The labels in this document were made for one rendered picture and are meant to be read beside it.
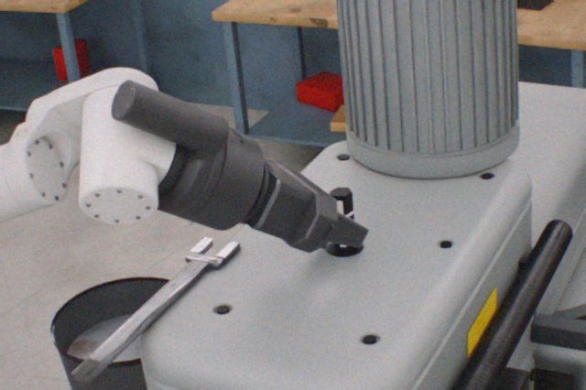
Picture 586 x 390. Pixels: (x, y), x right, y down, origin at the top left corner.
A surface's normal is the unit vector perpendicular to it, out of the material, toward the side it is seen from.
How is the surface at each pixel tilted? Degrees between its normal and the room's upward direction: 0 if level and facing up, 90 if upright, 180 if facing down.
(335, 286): 0
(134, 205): 123
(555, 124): 0
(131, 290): 87
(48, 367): 0
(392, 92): 90
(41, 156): 71
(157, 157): 53
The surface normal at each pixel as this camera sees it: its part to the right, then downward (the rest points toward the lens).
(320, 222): 0.47, 0.38
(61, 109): 0.06, 0.87
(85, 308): 0.68, 0.21
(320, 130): -0.10, -0.88
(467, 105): 0.26, 0.42
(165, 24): -0.45, 0.45
